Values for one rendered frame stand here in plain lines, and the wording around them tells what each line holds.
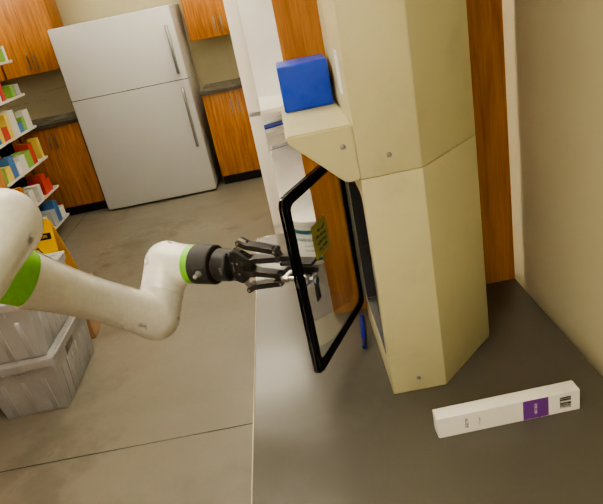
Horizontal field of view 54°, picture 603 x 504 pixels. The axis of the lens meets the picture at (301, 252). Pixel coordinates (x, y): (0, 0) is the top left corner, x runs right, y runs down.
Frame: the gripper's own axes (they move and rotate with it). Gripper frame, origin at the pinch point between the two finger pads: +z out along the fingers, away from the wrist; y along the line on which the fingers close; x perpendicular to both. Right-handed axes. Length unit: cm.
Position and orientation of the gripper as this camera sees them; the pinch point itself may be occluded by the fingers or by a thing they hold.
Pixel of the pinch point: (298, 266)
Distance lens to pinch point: 126.1
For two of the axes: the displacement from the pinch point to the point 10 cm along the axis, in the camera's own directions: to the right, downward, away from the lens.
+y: -1.9, -9.0, -4.0
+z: 9.0, 0.1, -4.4
